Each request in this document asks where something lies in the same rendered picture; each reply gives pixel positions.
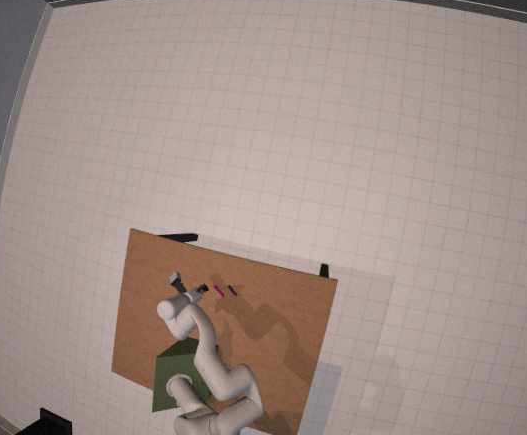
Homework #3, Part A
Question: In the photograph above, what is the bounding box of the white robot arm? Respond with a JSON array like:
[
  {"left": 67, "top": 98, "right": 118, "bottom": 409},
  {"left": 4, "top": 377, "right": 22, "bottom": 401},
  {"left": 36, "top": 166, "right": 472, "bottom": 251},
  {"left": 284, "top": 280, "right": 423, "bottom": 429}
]
[{"left": 157, "top": 272, "right": 264, "bottom": 435}]

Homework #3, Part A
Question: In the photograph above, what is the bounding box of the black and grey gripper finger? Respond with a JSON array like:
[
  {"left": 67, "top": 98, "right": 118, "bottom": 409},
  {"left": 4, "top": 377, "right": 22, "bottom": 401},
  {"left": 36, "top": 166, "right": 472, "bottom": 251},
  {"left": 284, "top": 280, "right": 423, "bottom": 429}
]
[{"left": 196, "top": 284, "right": 209, "bottom": 293}]

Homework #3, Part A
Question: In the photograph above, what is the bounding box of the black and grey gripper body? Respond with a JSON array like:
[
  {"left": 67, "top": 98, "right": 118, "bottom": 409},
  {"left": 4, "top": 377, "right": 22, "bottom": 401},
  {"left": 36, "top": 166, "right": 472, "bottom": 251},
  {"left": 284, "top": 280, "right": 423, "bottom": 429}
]
[{"left": 183, "top": 287, "right": 204, "bottom": 304}]

